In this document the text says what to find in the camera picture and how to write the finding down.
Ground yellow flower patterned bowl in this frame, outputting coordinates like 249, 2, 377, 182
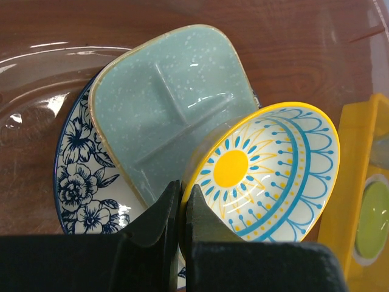
179, 102, 340, 242

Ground mint green rectangular dish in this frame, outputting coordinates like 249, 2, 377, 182
88, 24, 259, 207

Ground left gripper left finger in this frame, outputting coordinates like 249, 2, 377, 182
1, 181, 180, 291

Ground light blue mug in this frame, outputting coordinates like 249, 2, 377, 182
370, 133, 389, 170

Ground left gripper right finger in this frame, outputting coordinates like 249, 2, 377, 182
185, 185, 348, 291

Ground blue floral plate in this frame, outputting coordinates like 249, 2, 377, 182
53, 86, 186, 291

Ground yellow plastic tray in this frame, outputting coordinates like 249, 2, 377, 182
318, 93, 388, 291

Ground pink translucent plastic bin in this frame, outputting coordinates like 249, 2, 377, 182
1, 1, 388, 235

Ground green plate white rim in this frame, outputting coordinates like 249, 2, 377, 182
353, 174, 388, 266

